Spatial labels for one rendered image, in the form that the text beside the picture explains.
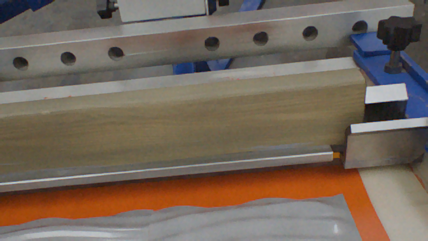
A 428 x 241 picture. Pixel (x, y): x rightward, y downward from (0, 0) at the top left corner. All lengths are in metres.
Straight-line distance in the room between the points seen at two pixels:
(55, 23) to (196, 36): 1.76
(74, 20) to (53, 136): 1.89
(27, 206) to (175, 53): 0.28
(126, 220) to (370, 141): 0.23
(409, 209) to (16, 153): 0.36
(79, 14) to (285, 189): 1.97
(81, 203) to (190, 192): 0.11
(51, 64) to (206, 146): 0.32
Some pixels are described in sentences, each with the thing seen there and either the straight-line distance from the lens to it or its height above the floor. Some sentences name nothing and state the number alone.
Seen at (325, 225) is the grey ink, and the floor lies 1.26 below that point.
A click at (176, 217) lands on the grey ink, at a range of 0.39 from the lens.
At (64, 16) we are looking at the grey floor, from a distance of 2.31.
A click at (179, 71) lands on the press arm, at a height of 0.92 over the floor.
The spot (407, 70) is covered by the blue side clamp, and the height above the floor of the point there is 1.19.
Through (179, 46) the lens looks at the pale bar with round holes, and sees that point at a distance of 0.59.
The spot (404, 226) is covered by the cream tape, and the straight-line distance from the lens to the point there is 0.40.
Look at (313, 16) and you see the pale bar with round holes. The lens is 0.59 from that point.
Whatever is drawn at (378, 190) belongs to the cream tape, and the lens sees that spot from 0.42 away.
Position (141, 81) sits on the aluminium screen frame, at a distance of 0.57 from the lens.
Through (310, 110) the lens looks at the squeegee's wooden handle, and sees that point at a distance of 0.38.
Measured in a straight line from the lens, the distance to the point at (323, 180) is 0.43.
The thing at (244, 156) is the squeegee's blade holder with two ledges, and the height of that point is 1.26.
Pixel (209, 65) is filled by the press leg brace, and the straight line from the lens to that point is 1.54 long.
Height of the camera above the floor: 1.62
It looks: 64 degrees down
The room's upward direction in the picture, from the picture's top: 10 degrees counter-clockwise
